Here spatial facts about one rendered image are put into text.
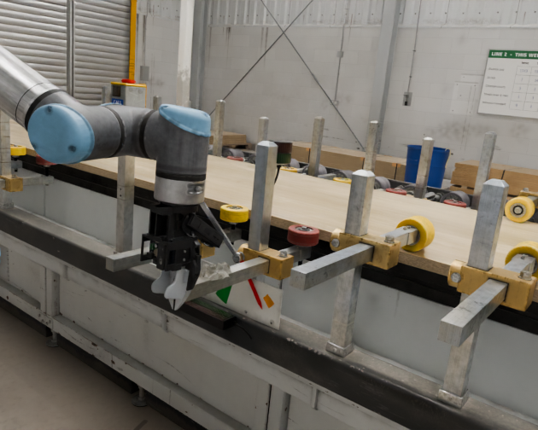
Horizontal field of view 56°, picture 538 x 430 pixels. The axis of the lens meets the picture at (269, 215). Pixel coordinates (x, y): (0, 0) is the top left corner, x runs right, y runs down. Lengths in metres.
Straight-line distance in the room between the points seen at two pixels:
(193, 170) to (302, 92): 8.97
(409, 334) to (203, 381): 0.83
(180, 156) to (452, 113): 7.79
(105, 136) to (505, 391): 0.97
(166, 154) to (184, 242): 0.16
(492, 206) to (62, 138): 0.70
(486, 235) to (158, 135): 0.59
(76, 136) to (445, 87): 7.99
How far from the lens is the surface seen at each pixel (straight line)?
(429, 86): 8.70
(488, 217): 0.95
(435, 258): 1.24
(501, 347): 1.24
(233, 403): 1.80
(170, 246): 0.90
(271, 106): 10.24
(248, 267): 1.12
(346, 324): 1.12
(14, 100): 0.91
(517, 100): 8.29
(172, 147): 0.89
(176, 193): 0.89
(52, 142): 0.85
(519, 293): 0.96
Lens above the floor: 1.24
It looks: 14 degrees down
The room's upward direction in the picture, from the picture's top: 5 degrees clockwise
